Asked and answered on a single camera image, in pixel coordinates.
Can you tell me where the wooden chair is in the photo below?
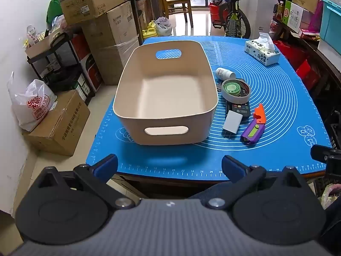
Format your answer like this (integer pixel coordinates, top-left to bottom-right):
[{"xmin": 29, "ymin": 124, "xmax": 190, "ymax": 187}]
[{"xmin": 155, "ymin": 0, "xmax": 194, "ymax": 27}]

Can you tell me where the black metal shelf rack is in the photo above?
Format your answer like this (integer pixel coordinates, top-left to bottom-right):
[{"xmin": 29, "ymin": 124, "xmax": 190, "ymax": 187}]
[{"xmin": 27, "ymin": 31, "xmax": 103, "ymax": 106}]

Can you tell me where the green round container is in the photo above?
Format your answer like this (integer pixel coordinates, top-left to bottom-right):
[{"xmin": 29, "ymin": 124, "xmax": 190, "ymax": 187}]
[{"xmin": 223, "ymin": 81, "xmax": 241, "ymax": 96}]

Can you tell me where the low brown cardboard box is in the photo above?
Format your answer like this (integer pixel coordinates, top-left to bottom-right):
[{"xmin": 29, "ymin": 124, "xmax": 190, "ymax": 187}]
[{"xmin": 23, "ymin": 89, "xmax": 91, "ymax": 156}]

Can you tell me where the large brown cardboard box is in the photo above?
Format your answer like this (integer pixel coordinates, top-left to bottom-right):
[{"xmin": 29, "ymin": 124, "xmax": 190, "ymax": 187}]
[{"xmin": 81, "ymin": 1, "xmax": 140, "ymax": 86}]

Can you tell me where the orange and purple toy knife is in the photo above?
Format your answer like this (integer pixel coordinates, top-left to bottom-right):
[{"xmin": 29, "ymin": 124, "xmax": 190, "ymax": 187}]
[{"xmin": 240, "ymin": 103, "xmax": 267, "ymax": 146}]

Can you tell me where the red bucket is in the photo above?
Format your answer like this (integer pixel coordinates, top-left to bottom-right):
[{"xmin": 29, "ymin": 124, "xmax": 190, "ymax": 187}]
[{"xmin": 208, "ymin": 0, "xmax": 230, "ymax": 20}]

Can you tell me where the beige plastic storage bin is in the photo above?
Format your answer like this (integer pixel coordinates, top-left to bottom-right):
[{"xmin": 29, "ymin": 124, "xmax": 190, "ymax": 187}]
[{"xmin": 113, "ymin": 41, "xmax": 219, "ymax": 146}]

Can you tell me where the green bag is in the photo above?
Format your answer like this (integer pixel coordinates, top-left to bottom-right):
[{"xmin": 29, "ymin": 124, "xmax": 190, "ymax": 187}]
[{"xmin": 46, "ymin": 0, "xmax": 63, "ymax": 26}]

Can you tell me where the teal storage bin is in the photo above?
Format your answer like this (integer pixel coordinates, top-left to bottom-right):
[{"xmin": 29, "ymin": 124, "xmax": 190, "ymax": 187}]
[{"xmin": 318, "ymin": 0, "xmax": 341, "ymax": 48}]

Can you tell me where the dark wooden sideboard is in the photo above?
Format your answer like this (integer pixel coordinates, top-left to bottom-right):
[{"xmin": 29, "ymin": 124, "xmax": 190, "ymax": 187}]
[{"xmin": 272, "ymin": 16, "xmax": 341, "ymax": 99}]

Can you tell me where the black and green bicycle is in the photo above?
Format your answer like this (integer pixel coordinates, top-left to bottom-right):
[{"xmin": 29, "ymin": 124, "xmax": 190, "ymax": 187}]
[{"xmin": 206, "ymin": 0, "xmax": 252, "ymax": 39}]

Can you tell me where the white plastic shopping bag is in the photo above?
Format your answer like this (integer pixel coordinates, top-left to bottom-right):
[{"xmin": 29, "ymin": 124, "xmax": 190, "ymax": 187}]
[{"xmin": 7, "ymin": 71, "xmax": 58, "ymax": 132}]

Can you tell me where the taped cardboard box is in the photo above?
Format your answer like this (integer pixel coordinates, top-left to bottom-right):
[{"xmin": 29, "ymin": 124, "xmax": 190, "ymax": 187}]
[{"xmin": 53, "ymin": 0, "xmax": 128, "ymax": 27}]

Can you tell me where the green and white carton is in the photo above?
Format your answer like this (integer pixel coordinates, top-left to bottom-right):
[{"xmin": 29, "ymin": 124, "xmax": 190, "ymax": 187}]
[{"xmin": 282, "ymin": 0, "xmax": 304, "ymax": 34}]

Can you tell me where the yellow plastic jug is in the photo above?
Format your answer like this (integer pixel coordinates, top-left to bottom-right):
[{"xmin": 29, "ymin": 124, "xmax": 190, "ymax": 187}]
[{"xmin": 141, "ymin": 20, "xmax": 158, "ymax": 38}]

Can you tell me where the white charger plug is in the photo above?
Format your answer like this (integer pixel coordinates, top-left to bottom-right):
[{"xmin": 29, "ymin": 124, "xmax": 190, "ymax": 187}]
[{"xmin": 222, "ymin": 111, "xmax": 243, "ymax": 140}]

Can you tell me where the open cardboard box with snacks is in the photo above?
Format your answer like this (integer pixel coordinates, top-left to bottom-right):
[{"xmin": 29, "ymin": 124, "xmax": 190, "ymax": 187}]
[{"xmin": 25, "ymin": 31, "xmax": 70, "ymax": 59}]

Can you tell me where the white cabinet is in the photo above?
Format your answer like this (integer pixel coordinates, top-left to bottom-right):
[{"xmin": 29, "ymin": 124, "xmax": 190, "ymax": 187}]
[{"xmin": 237, "ymin": 0, "xmax": 283, "ymax": 36}]

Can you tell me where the white tissue pack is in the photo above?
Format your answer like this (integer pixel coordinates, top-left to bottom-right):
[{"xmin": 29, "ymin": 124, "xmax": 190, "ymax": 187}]
[{"xmin": 244, "ymin": 32, "xmax": 281, "ymax": 66}]

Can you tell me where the white pill bottle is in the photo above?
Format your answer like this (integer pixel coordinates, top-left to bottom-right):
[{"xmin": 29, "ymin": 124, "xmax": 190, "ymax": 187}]
[{"xmin": 215, "ymin": 68, "xmax": 236, "ymax": 81}]

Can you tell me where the blue silicone mat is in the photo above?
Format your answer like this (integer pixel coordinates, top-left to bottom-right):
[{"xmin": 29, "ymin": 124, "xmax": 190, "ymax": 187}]
[{"xmin": 86, "ymin": 35, "xmax": 332, "ymax": 180}]

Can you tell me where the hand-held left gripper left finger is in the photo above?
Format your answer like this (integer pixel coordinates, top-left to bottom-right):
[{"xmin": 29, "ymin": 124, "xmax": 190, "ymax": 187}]
[{"xmin": 34, "ymin": 154, "xmax": 140, "ymax": 210}]

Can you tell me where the black remote control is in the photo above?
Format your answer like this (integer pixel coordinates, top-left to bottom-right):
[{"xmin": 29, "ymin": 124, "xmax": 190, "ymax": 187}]
[{"xmin": 226, "ymin": 84, "xmax": 251, "ymax": 118}]

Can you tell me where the red and white appliance box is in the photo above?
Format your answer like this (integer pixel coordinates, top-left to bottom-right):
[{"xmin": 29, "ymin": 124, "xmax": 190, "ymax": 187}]
[{"xmin": 80, "ymin": 53, "xmax": 103, "ymax": 91}]

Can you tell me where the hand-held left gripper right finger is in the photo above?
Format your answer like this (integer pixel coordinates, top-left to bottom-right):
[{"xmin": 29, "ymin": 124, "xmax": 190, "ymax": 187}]
[{"xmin": 205, "ymin": 155, "xmax": 309, "ymax": 210}]

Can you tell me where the clear tape roll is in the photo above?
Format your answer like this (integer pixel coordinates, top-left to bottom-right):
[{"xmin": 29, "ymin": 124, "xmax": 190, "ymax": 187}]
[{"xmin": 221, "ymin": 79, "xmax": 251, "ymax": 103}]

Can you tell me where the grey plastic bag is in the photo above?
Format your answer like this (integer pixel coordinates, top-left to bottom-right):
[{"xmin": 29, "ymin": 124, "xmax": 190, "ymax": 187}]
[{"xmin": 155, "ymin": 16, "xmax": 173, "ymax": 36}]

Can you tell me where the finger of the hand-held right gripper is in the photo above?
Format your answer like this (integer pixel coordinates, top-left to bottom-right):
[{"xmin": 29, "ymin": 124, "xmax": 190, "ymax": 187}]
[{"xmin": 310, "ymin": 144, "xmax": 341, "ymax": 182}]

